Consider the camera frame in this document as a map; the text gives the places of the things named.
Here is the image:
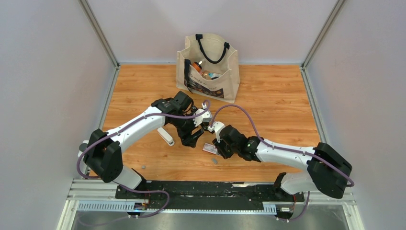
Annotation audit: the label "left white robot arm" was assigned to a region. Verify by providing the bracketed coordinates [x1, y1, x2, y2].
[77, 91, 210, 199]

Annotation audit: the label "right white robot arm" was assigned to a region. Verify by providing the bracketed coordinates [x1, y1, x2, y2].
[208, 122, 354, 201]

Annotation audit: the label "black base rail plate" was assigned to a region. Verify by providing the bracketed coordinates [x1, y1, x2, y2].
[115, 181, 305, 211]

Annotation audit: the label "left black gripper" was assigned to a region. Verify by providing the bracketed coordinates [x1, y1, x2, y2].
[170, 111, 204, 149]

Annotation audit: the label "beige canvas tote bag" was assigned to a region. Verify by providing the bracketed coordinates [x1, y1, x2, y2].
[176, 34, 240, 103]

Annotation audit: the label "black stapler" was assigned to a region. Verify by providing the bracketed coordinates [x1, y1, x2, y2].
[202, 122, 214, 133]

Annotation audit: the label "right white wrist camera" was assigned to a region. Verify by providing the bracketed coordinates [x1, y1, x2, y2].
[211, 121, 225, 143]

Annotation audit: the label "staple box with staples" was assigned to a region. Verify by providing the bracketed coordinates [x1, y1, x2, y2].
[203, 143, 219, 155]

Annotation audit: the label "white stapler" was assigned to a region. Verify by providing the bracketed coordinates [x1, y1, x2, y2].
[157, 127, 175, 146]

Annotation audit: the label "orange capped bottle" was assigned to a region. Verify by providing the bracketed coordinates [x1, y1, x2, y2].
[192, 61, 203, 74]

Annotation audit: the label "packaged items in bag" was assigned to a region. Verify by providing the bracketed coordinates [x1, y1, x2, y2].
[201, 70, 222, 81]

